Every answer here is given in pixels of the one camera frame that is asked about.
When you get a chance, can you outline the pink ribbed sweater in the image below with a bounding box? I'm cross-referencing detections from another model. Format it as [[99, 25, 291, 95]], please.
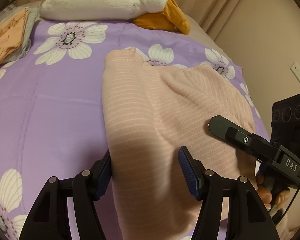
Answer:
[[102, 48, 256, 239]]

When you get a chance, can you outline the person right hand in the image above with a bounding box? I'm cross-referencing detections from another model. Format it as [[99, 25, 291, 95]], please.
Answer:
[[255, 171, 290, 212]]

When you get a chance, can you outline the purple floral bed sheet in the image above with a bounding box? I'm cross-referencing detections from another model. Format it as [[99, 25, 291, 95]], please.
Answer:
[[0, 19, 271, 240]]

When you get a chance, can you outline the beige curtain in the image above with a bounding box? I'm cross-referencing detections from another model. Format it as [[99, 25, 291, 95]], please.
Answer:
[[154, 0, 261, 41]]

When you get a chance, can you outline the white orange goose plush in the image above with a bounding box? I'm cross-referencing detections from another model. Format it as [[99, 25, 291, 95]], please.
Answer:
[[40, 0, 191, 35]]

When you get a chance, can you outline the folded orange patterned garment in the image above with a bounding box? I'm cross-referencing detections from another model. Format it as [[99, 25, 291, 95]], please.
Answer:
[[0, 8, 29, 65]]

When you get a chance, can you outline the folded grey garment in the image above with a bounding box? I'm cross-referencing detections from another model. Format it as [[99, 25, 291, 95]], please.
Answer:
[[0, 2, 39, 64]]

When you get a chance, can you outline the black camera box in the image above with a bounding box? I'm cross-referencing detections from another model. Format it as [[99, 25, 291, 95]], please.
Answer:
[[270, 94, 300, 158]]

